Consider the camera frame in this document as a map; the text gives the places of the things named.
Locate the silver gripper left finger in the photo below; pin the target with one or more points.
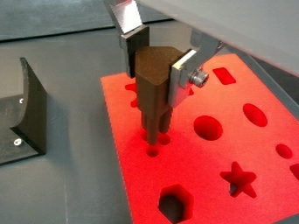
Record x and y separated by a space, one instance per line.
134 33

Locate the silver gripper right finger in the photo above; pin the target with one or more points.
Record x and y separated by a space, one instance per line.
186 69

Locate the dark brown three prong peg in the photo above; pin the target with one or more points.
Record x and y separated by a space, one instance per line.
153 69

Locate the red shape sorter block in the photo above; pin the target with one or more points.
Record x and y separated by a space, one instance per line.
225 168

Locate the black curved holder stand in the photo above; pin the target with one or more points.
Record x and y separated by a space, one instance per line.
23 120

